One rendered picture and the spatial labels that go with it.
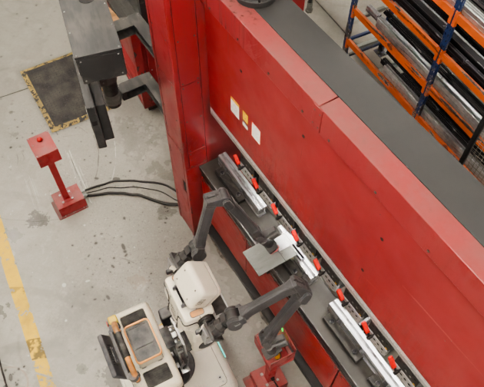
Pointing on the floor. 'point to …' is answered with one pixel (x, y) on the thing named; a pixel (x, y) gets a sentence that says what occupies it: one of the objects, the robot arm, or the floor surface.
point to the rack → (432, 64)
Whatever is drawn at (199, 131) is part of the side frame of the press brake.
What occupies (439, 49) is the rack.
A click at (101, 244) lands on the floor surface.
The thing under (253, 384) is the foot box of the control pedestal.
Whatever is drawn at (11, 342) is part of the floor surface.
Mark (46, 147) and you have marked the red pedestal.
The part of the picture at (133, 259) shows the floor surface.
